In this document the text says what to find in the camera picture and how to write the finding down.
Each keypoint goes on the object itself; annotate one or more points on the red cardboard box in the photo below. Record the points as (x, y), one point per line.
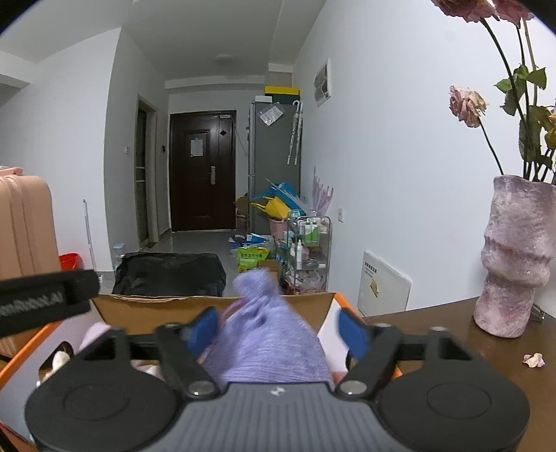
(165, 310)

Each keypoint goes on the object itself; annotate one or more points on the brown cardboard box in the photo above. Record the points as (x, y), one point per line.
(242, 213)

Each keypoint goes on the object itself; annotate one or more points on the pink bucket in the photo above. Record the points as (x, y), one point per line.
(278, 227)

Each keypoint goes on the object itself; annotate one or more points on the round ceiling lamp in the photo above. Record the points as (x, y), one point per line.
(224, 58)

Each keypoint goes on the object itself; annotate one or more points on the dark brown entrance door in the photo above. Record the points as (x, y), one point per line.
(202, 191)

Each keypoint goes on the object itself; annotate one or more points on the purple sachet bag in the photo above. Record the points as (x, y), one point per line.
(269, 347)

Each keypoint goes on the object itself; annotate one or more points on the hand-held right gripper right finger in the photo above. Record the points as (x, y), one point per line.
(354, 335)

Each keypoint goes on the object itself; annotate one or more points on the pink ribbed suitcase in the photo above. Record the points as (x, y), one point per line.
(26, 226)

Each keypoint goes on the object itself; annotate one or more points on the red basin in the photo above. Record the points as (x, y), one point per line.
(69, 262)

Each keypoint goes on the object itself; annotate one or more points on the white paper notice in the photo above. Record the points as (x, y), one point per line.
(196, 147)

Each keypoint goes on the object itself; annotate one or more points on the white folded umbrella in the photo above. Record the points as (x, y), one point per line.
(295, 130)

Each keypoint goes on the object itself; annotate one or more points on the yellow and black box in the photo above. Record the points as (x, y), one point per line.
(282, 92)

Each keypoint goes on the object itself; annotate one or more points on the wall electrical panel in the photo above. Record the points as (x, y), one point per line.
(322, 82)

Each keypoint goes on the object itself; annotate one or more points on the fallen pink petal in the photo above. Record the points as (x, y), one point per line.
(534, 360)

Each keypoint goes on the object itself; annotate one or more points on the small open cardboard box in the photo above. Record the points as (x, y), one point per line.
(272, 267)

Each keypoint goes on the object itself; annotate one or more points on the white wall cover panel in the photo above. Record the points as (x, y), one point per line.
(386, 284)

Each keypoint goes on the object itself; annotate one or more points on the clear plastic bag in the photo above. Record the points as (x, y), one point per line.
(271, 115)

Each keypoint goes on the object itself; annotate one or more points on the green and yellow bag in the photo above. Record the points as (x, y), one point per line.
(252, 258)

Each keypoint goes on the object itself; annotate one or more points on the black eyeglasses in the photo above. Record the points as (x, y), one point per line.
(539, 313)

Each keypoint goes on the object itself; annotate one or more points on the blue and white floor bags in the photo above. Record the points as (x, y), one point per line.
(249, 239)

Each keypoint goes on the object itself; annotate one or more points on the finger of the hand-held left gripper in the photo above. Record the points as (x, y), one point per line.
(65, 284)

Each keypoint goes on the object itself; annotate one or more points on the clear water bottles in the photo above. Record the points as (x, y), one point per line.
(118, 256)

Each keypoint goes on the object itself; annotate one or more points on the dried pink rose bouquet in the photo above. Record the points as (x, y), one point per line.
(467, 104)

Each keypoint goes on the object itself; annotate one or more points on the purple wall decal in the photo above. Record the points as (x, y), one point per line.
(322, 191)

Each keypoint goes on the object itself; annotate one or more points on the blue and yellow bags pile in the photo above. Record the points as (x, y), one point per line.
(276, 204)

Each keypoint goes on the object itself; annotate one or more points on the grey refrigerator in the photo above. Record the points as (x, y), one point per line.
(269, 156)

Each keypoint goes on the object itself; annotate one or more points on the black duffel bag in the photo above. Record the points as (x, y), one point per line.
(169, 274)

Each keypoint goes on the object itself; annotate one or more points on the metal trolley rack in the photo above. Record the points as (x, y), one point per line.
(310, 252)

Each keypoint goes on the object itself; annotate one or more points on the side doorway frame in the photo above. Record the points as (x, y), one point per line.
(141, 174)

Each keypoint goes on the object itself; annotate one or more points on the purple textured vase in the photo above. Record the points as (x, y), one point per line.
(512, 260)

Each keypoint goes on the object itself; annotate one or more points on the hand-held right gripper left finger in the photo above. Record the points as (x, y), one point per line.
(204, 329)

